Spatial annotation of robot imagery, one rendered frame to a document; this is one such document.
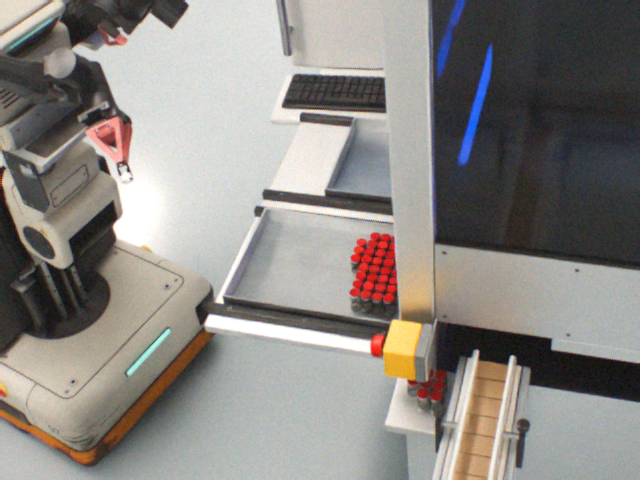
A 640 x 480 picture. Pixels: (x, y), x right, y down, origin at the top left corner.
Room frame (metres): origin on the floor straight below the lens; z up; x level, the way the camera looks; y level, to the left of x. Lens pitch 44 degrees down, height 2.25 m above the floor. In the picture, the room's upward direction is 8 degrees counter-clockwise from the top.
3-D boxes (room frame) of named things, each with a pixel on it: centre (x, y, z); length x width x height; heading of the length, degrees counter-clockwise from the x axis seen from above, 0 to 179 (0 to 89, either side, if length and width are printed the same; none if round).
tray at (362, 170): (1.59, -0.22, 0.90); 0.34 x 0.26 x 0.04; 69
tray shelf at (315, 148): (1.45, -0.09, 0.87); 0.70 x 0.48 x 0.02; 159
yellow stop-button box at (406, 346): (0.99, -0.12, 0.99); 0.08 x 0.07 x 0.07; 69
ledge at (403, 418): (0.96, -0.15, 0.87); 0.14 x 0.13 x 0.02; 69
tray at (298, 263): (1.31, 0.01, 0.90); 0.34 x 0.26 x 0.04; 68
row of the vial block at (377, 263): (1.27, -0.10, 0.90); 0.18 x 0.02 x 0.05; 158
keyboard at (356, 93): (2.00, -0.15, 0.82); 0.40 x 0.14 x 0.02; 73
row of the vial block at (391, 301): (1.25, -0.14, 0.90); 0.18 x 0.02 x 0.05; 158
